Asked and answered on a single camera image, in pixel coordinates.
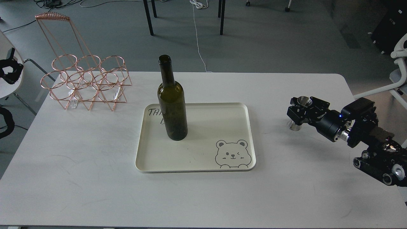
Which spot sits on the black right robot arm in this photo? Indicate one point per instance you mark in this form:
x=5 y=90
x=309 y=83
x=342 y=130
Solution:
x=384 y=159

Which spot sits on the dark green wine bottle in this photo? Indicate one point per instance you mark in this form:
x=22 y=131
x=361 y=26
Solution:
x=170 y=94

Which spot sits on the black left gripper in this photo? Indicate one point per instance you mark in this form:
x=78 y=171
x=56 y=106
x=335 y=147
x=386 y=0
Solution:
x=13 y=76

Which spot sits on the black box background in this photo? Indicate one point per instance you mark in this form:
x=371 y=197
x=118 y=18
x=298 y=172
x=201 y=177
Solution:
x=392 y=27

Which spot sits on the cream bear serving tray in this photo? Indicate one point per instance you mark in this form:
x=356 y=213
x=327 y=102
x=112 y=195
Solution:
x=219 y=139

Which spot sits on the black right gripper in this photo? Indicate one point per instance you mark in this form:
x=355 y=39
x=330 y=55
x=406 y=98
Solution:
x=328 y=123

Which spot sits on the copper wire bottle rack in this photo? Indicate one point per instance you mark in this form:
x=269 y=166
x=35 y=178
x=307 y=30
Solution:
x=83 y=78

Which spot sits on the steel double jigger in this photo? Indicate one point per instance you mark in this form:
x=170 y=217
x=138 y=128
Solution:
x=305 y=102

